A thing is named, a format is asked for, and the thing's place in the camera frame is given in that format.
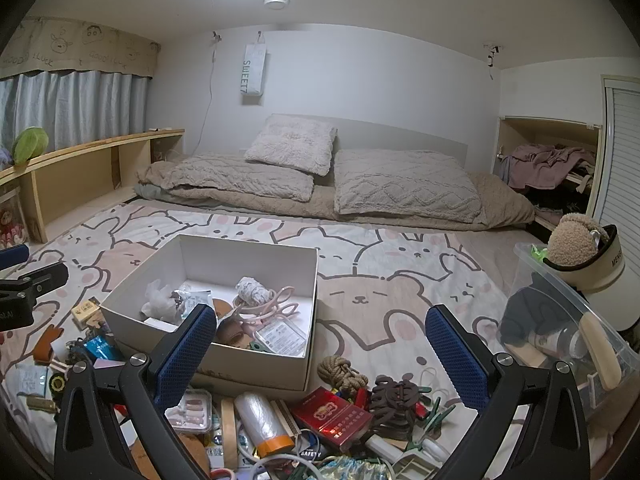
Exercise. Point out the green plush toy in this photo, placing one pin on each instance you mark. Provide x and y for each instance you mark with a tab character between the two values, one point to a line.
30	145

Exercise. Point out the dark grey cloth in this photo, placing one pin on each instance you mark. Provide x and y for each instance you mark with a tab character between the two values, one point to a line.
535	315

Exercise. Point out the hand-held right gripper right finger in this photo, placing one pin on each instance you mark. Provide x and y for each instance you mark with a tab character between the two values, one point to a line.
452	355

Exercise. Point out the printed animal blanket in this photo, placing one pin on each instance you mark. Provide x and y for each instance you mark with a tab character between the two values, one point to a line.
380	270

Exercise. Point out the dark brown wavy hair clip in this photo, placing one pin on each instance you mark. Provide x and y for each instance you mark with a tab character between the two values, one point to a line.
392	405

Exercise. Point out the red flat box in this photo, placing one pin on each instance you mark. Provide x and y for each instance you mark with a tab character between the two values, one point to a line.
332	417

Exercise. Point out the pale blue curtain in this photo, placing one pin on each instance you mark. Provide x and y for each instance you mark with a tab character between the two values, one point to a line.
75	110

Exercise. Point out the clear card packet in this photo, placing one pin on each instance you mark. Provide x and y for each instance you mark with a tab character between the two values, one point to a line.
280	337

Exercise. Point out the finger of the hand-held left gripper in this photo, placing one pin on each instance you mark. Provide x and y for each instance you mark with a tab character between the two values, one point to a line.
12	257
40	280

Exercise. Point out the beige printed curtain valance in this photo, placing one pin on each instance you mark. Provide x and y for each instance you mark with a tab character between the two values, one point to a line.
75	47

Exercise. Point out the clear plastic storage bin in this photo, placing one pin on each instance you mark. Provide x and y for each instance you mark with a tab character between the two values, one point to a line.
615	330

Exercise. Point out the teal glitter packet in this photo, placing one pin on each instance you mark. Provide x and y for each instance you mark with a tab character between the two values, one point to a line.
350	470

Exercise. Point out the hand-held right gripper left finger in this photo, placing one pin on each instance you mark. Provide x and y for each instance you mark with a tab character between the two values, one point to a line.
185	355

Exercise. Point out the textured beige pillow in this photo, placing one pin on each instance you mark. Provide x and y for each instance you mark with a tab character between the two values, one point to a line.
235	177
405	185

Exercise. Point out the pile of clothes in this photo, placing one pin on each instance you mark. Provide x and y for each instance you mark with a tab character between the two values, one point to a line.
545	162

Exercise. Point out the blue foil packet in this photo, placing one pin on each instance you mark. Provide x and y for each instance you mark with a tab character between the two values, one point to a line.
100	347

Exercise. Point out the grey-green blanket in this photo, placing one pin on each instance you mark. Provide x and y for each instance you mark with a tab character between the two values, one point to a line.
152	191

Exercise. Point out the pink scissors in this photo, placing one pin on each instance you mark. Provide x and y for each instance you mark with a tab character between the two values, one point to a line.
280	300

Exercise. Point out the cardboard robot figure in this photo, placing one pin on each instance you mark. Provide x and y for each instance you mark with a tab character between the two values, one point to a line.
86	314

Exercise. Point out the fluffy square pillow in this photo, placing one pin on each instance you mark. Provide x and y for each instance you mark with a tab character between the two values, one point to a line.
290	145

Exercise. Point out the white hanging paper bag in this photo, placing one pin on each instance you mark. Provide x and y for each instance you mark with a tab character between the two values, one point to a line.
252	70

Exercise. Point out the beige duvet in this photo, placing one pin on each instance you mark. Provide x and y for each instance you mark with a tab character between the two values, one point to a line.
500	200

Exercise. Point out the teddy bear in clear bag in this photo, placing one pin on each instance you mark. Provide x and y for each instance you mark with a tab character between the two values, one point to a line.
10	225

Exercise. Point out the white cardboard box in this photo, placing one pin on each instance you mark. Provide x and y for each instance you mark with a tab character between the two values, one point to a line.
250	260

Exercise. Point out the clear box of press-on nails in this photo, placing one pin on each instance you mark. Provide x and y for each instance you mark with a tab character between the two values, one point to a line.
192	410

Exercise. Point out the white louvered door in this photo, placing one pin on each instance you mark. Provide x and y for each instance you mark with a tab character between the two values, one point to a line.
622	160

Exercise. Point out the green clothes peg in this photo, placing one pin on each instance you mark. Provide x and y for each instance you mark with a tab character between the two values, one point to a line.
440	417

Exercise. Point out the white lace roll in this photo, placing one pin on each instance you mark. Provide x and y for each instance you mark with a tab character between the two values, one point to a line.
252	290

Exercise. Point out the wooden bedside shelf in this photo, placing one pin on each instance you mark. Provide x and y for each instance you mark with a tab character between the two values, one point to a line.
65	180

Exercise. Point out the plush toy in hat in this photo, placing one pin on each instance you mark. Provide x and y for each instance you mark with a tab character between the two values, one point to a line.
605	272

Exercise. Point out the brown fuzzy plush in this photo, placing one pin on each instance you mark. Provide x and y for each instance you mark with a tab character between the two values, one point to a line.
570	240

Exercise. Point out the wall closet niche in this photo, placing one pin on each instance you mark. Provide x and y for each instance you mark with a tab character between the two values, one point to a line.
545	132

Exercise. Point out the white smoke detector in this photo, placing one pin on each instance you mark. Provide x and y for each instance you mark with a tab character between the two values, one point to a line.
276	1

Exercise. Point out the plastic film roll orange cap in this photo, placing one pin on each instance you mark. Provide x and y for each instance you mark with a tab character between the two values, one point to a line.
262	420

